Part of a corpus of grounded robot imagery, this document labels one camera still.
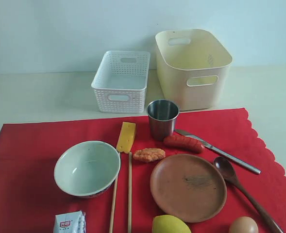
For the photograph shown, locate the yellow lemon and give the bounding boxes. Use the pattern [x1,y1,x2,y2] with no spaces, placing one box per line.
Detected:
[152,215,191,233]

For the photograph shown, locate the left wooden chopstick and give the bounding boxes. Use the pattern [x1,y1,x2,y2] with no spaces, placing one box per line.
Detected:
[109,177,118,233]

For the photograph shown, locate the white ceramic bowl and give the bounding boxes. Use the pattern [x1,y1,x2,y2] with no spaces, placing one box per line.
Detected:
[54,141,121,199]

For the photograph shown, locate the wooden chopstick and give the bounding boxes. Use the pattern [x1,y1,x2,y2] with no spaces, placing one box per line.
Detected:
[109,177,118,233]
[128,152,132,233]

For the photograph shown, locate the stainless steel cup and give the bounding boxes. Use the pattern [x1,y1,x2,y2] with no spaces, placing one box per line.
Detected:
[147,100,180,141]

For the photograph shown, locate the brown round plate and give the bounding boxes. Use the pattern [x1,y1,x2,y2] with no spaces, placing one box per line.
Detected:
[150,154,227,223]

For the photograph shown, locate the white milk carton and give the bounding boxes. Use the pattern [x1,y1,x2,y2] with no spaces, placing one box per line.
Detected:
[53,211,86,233]

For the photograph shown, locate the right wooden chopstick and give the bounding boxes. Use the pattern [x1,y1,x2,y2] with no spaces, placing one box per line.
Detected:
[128,152,132,233]

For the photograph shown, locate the red grilled sausage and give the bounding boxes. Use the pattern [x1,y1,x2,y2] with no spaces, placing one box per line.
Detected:
[163,135,204,153]

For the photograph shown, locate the yellow cheese wedge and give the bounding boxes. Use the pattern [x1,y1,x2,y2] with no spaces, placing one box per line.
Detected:
[116,122,136,154]

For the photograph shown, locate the dark wooden spoon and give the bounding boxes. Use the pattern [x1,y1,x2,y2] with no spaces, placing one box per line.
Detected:
[213,157,283,233]

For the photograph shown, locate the fried chicken nugget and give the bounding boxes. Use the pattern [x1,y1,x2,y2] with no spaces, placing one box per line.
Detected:
[133,148,166,163]

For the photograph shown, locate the white perforated plastic basket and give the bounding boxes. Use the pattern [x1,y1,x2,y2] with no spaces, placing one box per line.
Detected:
[91,50,151,114]

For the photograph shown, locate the red scalloped table mat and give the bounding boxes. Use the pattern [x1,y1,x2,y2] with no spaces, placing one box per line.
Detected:
[0,108,286,233]

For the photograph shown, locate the cream plastic storage bin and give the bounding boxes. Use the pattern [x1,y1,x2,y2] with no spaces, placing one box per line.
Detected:
[155,29,233,111]

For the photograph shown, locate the stainless steel table knife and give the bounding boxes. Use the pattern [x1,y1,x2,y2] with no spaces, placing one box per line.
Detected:
[174,129,261,175]

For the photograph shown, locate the brown egg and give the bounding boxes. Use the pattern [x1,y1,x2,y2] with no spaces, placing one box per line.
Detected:
[229,216,259,233]

